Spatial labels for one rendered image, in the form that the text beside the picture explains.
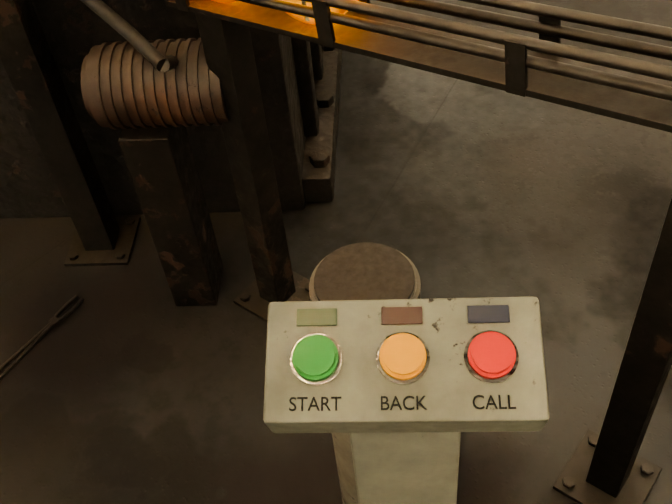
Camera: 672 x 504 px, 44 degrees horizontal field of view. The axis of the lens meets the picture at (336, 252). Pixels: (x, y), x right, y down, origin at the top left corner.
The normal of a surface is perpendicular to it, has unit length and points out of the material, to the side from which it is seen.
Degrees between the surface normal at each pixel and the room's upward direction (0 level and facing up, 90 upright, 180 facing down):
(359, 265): 0
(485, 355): 20
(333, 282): 0
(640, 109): 6
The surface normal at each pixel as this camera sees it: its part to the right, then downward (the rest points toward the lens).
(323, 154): -0.07, -0.68
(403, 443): -0.04, 0.73
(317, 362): -0.08, -0.39
